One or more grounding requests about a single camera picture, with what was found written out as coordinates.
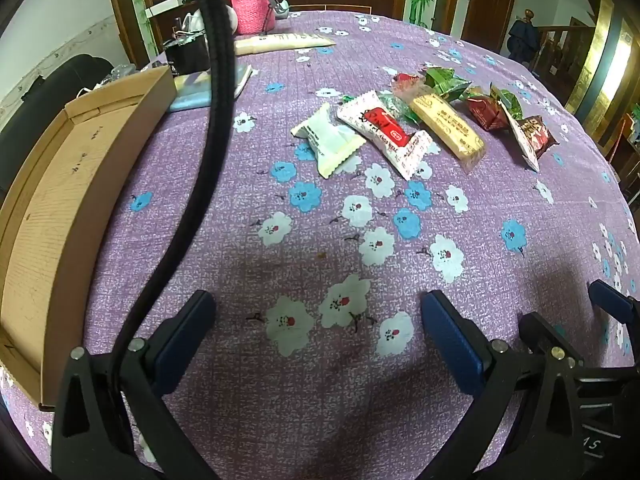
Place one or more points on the grey phone stand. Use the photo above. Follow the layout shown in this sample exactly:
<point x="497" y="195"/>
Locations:
<point x="280" y="7"/>

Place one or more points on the wooden door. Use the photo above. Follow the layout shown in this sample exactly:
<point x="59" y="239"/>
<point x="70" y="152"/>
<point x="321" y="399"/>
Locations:
<point x="492" y="0"/>

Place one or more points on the wooden stair railing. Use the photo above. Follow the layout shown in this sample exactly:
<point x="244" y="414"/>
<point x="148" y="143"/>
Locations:
<point x="560" y="55"/>

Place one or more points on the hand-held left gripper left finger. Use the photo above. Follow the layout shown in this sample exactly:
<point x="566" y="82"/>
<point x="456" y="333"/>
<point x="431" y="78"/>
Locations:
<point x="187" y="335"/>

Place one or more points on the black cylinder device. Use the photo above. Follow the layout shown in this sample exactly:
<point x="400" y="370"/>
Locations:
<point x="187" y="55"/>

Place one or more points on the black sofa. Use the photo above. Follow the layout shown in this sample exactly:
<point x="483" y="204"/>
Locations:
<point x="60" y="85"/>

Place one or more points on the yellow snack bar packet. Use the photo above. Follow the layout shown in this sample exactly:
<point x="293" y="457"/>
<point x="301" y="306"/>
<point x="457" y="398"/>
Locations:
<point x="450" y="127"/>

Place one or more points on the small green snack packet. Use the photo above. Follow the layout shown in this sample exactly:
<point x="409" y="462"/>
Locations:
<point x="475" y="93"/>
<point x="510" y="101"/>

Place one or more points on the clear plastic bag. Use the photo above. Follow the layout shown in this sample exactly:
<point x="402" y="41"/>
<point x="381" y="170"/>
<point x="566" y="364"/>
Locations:
<point x="117" y="72"/>

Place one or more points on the dark blue cloth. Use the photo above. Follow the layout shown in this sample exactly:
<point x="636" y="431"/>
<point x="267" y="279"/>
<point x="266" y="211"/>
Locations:
<point x="522" y="35"/>

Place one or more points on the dark red snack packet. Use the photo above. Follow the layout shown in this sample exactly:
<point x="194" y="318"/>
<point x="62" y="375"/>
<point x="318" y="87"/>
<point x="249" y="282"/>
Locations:
<point x="482" y="110"/>
<point x="540" y="132"/>

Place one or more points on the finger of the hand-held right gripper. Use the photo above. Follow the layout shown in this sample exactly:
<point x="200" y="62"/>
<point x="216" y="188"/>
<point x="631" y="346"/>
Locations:
<point x="612" y="300"/>
<point x="540" y="330"/>

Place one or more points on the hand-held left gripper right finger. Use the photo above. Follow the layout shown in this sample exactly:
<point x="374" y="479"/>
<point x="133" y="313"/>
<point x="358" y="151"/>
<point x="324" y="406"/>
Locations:
<point x="450" y="340"/>

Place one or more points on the clear green candy wrapper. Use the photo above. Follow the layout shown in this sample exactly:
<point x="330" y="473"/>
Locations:
<point x="400" y="108"/>

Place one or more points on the plain white snack packet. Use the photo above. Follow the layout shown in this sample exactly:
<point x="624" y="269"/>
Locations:
<point x="325" y="140"/>

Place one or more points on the large green snack packet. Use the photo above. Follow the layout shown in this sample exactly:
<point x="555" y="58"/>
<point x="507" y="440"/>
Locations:
<point x="445" y="82"/>

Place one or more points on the cream tube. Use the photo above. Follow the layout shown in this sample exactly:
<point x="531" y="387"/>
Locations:
<point x="280" y="42"/>

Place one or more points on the purple floral tablecloth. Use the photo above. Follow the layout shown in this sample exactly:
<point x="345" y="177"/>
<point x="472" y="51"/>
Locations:
<point x="300" y="270"/>

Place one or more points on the cardboard box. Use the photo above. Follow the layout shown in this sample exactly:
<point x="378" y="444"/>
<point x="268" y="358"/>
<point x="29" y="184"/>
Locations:
<point x="55" y="200"/>

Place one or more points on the gold framed panel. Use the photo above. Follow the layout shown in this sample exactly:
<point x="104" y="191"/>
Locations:
<point x="600" y="60"/>

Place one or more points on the blue notebook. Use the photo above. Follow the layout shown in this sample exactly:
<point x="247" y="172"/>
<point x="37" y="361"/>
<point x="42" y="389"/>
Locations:
<point x="192" y="91"/>

